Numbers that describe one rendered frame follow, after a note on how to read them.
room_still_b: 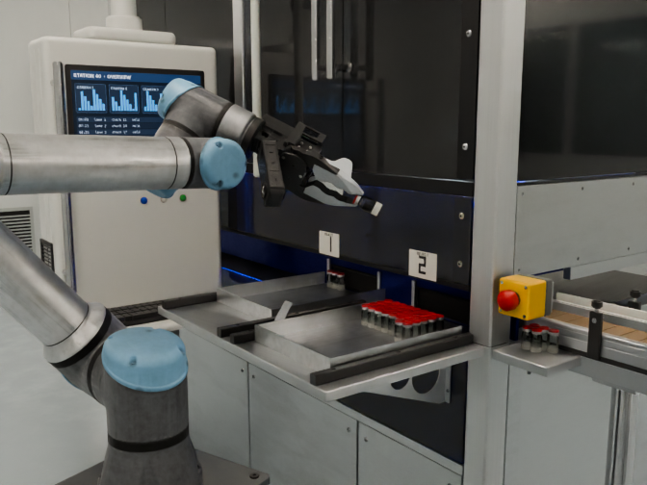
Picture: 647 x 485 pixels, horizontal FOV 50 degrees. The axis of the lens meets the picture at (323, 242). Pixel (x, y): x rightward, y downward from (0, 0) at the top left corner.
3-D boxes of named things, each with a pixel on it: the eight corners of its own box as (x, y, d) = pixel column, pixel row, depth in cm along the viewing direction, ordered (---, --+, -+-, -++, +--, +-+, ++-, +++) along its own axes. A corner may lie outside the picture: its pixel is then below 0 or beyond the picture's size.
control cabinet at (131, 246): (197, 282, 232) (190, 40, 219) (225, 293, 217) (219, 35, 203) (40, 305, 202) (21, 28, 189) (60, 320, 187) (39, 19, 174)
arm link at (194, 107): (157, 127, 118) (182, 88, 120) (214, 156, 118) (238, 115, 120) (149, 107, 110) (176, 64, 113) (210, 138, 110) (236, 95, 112)
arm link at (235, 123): (219, 119, 110) (211, 156, 116) (245, 132, 109) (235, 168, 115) (240, 95, 115) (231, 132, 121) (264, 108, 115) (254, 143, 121)
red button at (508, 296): (506, 306, 134) (507, 286, 134) (524, 311, 131) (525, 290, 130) (494, 309, 132) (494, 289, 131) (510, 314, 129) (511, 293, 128)
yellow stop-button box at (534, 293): (520, 307, 140) (522, 272, 138) (551, 315, 134) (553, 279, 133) (496, 313, 135) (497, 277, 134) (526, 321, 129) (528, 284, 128)
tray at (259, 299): (323, 283, 196) (323, 270, 195) (385, 301, 175) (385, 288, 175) (217, 301, 176) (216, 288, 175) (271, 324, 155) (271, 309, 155)
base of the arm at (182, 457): (148, 527, 93) (144, 458, 91) (76, 495, 101) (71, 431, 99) (223, 479, 105) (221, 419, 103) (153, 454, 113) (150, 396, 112)
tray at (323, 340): (378, 315, 164) (378, 300, 163) (461, 342, 143) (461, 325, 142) (254, 341, 144) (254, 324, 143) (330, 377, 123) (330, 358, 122)
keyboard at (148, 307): (210, 298, 209) (210, 291, 208) (232, 308, 197) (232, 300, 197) (75, 320, 185) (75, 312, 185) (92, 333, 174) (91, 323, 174)
